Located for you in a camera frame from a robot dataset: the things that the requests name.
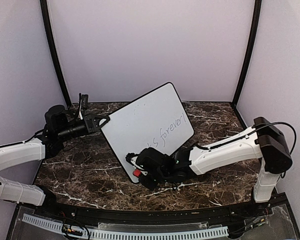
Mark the right black frame post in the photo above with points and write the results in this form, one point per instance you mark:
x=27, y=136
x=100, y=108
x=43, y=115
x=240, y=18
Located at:
x=248, y=52

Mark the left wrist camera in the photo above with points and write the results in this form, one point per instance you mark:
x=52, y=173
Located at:
x=82, y=105

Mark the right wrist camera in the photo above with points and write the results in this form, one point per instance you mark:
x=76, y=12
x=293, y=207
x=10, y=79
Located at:
x=131, y=159

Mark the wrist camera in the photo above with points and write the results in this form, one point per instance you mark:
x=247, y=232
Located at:
x=82, y=105
x=131, y=159

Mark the white whiteboard with black frame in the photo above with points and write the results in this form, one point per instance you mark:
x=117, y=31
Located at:
x=155, y=120

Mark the red whiteboard eraser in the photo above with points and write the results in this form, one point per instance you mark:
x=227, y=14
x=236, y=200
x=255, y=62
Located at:
x=137, y=173

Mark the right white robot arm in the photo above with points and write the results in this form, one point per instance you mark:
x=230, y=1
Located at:
x=263, y=140

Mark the black frame post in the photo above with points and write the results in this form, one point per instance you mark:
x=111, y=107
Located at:
x=248, y=52
x=53, y=51

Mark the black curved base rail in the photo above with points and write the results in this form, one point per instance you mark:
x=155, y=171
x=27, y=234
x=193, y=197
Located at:
x=223, y=215

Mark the white slotted cable duct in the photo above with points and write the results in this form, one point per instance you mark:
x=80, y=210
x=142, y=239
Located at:
x=109, y=231

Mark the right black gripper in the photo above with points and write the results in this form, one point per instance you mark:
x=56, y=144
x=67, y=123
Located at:
x=149, y=184

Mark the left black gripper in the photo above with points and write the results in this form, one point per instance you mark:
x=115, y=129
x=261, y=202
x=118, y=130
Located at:
x=90, y=123

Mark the left black frame post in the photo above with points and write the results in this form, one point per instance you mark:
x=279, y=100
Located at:
x=53, y=51

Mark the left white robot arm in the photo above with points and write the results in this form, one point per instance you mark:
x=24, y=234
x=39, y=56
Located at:
x=44, y=144

